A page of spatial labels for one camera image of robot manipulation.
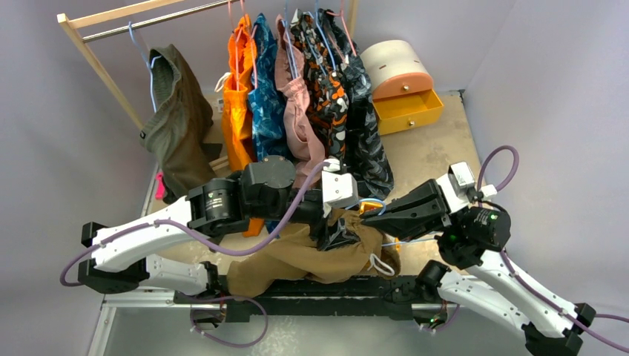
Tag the orange black patterned shorts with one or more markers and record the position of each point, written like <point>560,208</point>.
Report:
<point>329,103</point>

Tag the olive green shorts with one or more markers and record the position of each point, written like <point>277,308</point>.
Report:
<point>176,133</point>

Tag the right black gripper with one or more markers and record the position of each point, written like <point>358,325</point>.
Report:
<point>437,207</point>

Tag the pink clip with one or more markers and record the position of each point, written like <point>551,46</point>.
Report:
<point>160,188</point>

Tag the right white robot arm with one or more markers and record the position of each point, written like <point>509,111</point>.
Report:
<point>474,271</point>

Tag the light blue wire hanger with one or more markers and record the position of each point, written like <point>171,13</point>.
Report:
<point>427,238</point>

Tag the wooden clothes rack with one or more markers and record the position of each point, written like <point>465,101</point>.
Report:
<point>72,26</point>

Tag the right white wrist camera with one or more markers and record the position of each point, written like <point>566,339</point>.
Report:
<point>458,186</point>

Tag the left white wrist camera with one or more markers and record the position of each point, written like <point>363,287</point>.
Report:
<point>339,187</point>

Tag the cream orange drawer box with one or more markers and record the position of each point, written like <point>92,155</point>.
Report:
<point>402,89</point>

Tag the tan brown shorts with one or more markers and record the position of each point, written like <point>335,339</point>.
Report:
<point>295,256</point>

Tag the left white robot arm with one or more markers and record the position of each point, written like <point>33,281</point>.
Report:
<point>122,258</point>

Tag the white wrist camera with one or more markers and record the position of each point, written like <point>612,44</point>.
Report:
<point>458,186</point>
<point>339,187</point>

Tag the yellow bin with items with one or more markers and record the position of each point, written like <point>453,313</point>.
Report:
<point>377,206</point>

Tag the pink shorts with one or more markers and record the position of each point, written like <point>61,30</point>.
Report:
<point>302,141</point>

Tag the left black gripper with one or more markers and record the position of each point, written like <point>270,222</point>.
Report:
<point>328,238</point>

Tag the dark grey patterned shorts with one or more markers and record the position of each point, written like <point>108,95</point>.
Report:
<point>365,154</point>

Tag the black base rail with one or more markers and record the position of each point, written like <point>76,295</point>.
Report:
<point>399,298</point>

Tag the blue patterned shorts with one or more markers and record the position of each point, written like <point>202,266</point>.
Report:
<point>265,101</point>

